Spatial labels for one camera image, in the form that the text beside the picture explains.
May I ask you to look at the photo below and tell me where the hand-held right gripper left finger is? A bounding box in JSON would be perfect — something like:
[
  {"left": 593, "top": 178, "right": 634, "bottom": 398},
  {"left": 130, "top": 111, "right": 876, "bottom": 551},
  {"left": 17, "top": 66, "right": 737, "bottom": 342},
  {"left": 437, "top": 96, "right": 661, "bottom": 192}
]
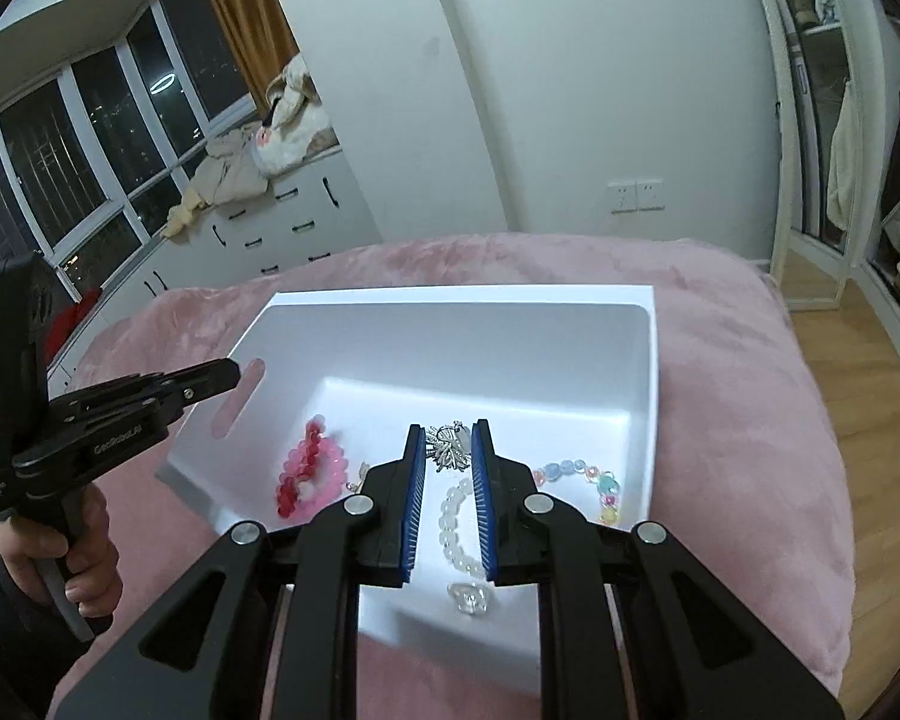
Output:
[{"left": 52, "top": 424, "right": 428, "bottom": 720}]

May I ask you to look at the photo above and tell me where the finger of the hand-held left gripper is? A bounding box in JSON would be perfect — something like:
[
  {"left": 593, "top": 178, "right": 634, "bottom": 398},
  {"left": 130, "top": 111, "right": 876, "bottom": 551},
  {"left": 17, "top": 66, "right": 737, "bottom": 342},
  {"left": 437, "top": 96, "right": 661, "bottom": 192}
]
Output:
[
  {"left": 49, "top": 358, "right": 238, "bottom": 407},
  {"left": 82, "top": 362, "right": 243, "bottom": 425}
]

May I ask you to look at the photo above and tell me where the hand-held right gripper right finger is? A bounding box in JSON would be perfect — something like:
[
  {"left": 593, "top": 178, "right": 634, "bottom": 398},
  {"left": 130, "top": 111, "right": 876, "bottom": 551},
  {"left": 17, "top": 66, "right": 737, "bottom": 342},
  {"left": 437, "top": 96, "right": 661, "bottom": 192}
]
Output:
[{"left": 471, "top": 418, "right": 847, "bottom": 720}]

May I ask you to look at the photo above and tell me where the white bead bracelet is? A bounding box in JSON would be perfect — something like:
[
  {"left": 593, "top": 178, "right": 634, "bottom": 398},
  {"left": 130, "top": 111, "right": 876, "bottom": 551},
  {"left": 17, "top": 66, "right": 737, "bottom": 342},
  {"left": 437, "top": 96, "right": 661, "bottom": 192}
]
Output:
[{"left": 438, "top": 476, "right": 494, "bottom": 617}]

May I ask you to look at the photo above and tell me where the small silver charm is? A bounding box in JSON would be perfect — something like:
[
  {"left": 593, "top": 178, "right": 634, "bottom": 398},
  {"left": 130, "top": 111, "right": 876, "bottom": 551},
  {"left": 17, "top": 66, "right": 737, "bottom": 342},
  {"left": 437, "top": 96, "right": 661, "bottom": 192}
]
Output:
[{"left": 425, "top": 424, "right": 474, "bottom": 475}]

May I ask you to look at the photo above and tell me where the pastel multicolour bead bracelet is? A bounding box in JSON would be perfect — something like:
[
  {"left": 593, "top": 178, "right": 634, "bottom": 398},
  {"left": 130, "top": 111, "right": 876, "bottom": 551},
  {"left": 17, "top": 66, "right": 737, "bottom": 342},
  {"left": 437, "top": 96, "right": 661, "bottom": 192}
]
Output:
[{"left": 532, "top": 456, "right": 622, "bottom": 527}]

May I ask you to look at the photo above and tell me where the red bead bracelet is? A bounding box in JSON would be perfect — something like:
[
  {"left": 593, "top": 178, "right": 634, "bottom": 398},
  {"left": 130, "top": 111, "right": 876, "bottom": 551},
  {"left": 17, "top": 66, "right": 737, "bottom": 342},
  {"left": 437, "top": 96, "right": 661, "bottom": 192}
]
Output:
[{"left": 275, "top": 420, "right": 329, "bottom": 520}]

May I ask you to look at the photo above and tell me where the white storage box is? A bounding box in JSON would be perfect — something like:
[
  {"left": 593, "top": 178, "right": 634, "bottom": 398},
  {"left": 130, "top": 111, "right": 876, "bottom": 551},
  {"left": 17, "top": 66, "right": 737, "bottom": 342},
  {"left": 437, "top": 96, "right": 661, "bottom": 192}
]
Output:
[{"left": 154, "top": 283, "right": 659, "bottom": 677}]

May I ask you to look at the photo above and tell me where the person's left forearm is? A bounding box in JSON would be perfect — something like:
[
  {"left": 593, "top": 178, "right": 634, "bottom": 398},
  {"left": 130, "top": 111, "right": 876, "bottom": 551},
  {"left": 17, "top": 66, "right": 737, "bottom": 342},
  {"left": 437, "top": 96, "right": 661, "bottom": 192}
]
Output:
[{"left": 0, "top": 517, "right": 55, "bottom": 720}]

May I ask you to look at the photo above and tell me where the person's left hand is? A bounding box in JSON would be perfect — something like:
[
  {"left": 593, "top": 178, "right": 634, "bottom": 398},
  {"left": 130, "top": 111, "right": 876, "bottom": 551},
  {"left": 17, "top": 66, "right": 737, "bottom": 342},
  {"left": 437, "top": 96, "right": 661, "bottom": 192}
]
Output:
[{"left": 0, "top": 484, "right": 125, "bottom": 620}]

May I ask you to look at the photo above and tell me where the red cloth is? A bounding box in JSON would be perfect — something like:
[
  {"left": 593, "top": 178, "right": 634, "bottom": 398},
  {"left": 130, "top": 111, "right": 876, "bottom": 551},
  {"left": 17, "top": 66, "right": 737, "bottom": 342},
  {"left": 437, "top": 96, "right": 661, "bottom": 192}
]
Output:
[{"left": 45, "top": 291, "right": 103, "bottom": 355}]

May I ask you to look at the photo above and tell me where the white drawer cabinet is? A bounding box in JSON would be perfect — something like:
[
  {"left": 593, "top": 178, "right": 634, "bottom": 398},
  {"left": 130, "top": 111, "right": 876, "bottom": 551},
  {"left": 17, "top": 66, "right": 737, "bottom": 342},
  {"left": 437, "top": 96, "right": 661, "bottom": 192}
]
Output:
[{"left": 41, "top": 146, "right": 383, "bottom": 383}]

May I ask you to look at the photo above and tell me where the large window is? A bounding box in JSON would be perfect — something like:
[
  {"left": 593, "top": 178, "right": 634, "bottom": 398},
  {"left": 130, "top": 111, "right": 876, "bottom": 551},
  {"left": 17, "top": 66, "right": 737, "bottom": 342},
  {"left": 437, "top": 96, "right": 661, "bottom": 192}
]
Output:
[{"left": 0, "top": 0, "right": 260, "bottom": 293}]

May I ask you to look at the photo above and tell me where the beige jacket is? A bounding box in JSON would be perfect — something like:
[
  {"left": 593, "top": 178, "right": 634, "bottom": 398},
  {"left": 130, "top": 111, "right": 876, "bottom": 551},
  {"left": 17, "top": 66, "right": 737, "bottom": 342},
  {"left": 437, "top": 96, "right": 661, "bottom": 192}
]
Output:
[{"left": 161, "top": 127, "right": 271, "bottom": 242}]

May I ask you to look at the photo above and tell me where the pink fleece blanket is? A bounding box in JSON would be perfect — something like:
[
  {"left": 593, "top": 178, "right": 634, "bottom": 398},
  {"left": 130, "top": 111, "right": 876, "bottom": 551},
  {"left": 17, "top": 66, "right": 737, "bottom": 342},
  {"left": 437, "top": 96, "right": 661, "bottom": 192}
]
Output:
[{"left": 49, "top": 232, "right": 856, "bottom": 720}]

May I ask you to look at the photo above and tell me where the white plush toy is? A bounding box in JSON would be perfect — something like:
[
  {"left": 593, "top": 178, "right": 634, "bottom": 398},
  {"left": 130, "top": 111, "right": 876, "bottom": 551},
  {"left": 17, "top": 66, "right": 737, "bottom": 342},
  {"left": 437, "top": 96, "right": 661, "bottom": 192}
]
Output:
[{"left": 255, "top": 52, "right": 340, "bottom": 175}]

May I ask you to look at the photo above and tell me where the orange curtain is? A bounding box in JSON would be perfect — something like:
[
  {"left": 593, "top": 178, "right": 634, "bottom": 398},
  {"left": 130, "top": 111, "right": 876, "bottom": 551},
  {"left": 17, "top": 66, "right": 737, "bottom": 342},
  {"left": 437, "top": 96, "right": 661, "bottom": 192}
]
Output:
[{"left": 195, "top": 0, "right": 301, "bottom": 110}]

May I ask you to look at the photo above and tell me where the white standing mirror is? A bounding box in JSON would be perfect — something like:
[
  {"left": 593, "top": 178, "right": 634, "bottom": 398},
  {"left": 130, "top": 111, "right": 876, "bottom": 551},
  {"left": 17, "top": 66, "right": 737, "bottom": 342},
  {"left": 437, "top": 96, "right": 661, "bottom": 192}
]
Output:
[{"left": 742, "top": 0, "right": 861, "bottom": 310}]

